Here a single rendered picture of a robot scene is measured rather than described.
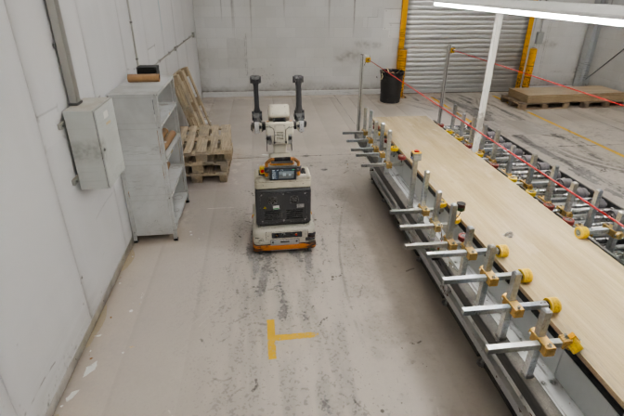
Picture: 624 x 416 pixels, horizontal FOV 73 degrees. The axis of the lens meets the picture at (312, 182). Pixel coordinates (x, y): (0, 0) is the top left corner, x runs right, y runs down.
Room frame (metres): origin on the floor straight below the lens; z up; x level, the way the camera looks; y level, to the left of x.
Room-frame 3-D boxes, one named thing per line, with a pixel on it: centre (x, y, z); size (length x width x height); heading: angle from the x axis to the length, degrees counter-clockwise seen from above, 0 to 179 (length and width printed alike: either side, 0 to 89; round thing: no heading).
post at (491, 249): (2.00, -1.01, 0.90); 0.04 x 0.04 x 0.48; 7
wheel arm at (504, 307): (1.71, -1.02, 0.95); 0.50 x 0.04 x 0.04; 97
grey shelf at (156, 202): (4.19, 1.68, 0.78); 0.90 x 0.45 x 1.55; 7
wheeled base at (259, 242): (3.87, 0.31, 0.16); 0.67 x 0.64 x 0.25; 8
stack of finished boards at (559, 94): (9.73, -5.85, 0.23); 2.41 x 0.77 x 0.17; 99
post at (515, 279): (1.75, -1.05, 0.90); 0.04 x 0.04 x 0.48; 7
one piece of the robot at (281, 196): (3.77, 0.29, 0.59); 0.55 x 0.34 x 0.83; 98
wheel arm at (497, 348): (1.45, -0.99, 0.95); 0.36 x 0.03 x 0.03; 97
